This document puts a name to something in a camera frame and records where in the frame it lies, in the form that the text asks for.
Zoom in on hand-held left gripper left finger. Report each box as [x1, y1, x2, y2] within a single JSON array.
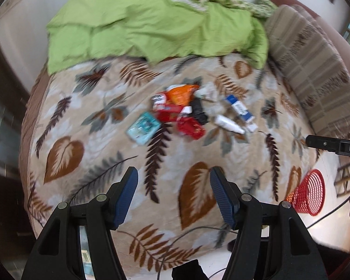
[[23, 166, 139, 280]]

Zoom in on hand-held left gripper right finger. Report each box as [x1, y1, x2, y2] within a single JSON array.
[[209, 166, 329, 280]]

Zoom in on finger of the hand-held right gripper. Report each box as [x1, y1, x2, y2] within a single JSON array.
[[306, 134, 350, 156]]

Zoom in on red plastic basket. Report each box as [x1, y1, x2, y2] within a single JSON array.
[[284, 168, 326, 217]]

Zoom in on red packet with gold print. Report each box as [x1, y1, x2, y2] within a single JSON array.
[[176, 116, 206, 140]]

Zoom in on black plastic bag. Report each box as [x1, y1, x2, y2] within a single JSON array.
[[190, 97, 208, 124]]

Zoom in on wooden rack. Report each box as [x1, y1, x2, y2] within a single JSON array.
[[334, 163, 350, 198]]

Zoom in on leaf print blanket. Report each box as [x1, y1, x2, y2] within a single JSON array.
[[19, 54, 324, 272]]

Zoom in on teal packet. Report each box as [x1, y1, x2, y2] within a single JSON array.
[[126, 112, 161, 145]]

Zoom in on white tube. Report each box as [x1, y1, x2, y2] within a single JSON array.
[[214, 115, 246, 135]]

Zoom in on person's dark trousers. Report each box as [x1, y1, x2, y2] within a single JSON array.
[[171, 258, 210, 280]]

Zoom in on striped brown pillow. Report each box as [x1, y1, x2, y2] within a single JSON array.
[[264, 4, 350, 140]]

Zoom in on blue and white box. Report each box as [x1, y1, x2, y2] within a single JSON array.
[[224, 94, 256, 123]]

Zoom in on red snack packet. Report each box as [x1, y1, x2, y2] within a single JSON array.
[[156, 104, 184, 122]]

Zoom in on red and white packet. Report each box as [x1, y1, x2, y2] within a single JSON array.
[[151, 91, 170, 112]]

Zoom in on clear plastic wrapper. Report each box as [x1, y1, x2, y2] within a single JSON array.
[[195, 82, 220, 102]]

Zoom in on orange snack packet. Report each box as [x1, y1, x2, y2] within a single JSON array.
[[167, 84, 200, 106]]

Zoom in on brown headboard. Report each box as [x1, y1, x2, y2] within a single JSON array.
[[271, 0, 350, 73]]

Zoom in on patterned glass door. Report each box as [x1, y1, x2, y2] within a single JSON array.
[[0, 89, 28, 171]]

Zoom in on green quilt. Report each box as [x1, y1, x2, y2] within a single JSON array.
[[46, 0, 269, 75]]

